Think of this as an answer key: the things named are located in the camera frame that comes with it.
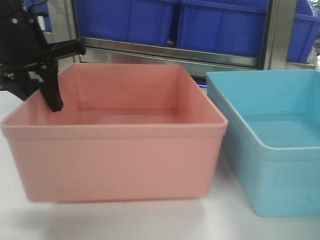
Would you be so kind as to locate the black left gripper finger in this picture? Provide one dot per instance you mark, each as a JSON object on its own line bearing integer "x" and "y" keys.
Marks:
{"x": 17, "y": 82}
{"x": 48, "y": 71}

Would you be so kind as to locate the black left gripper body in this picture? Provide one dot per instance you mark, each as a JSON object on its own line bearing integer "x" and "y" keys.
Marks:
{"x": 22, "y": 42}

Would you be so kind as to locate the pink plastic box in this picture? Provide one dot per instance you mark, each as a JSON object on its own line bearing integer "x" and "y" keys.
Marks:
{"x": 126, "y": 132}

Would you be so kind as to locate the light blue plastic box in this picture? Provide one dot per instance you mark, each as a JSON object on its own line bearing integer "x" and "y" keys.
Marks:
{"x": 273, "y": 137}

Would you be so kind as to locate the stainless steel shelf rack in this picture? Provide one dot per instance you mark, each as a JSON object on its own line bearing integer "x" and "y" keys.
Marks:
{"x": 275, "y": 48}

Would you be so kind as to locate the blue bin upper left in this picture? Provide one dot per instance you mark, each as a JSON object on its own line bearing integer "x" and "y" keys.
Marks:
{"x": 133, "y": 21}

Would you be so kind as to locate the blue bin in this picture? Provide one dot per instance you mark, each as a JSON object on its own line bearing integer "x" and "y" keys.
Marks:
{"x": 306, "y": 26}
{"x": 133, "y": 21}
{"x": 234, "y": 27}

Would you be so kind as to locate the blue bin upper right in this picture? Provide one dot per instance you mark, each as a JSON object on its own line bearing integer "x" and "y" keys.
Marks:
{"x": 234, "y": 27}

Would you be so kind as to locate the blue bin far right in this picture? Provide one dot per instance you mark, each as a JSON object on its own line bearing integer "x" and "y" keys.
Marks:
{"x": 306, "y": 26}

